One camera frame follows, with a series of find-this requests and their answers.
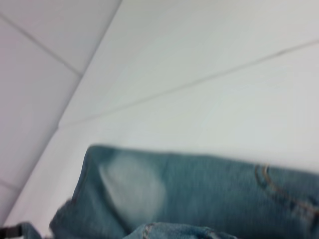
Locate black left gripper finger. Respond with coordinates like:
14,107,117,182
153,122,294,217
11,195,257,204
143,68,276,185
0,224,23,239

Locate blue denim shorts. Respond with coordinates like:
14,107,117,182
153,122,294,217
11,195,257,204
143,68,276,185
21,145,319,239

